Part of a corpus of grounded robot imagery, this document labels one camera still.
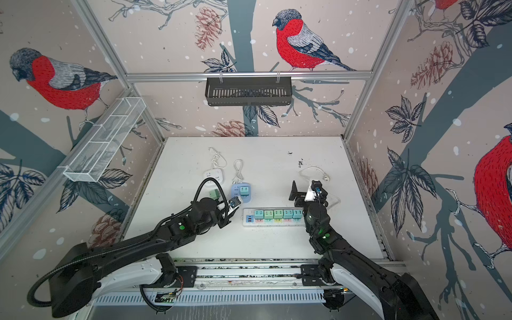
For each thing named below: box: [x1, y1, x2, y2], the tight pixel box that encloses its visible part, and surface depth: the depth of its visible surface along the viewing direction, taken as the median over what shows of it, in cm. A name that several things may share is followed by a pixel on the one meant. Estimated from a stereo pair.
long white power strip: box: [242, 207, 306, 227], surface depth 87 cm
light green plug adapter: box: [274, 209, 284, 221], surface depth 85 cm
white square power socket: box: [202, 168, 224, 188], surface depth 103 cm
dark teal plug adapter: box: [240, 186, 250, 197], surface depth 92 cm
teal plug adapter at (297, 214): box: [292, 209, 304, 221], surface depth 85 cm
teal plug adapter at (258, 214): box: [254, 210, 264, 220], surface depth 85 cm
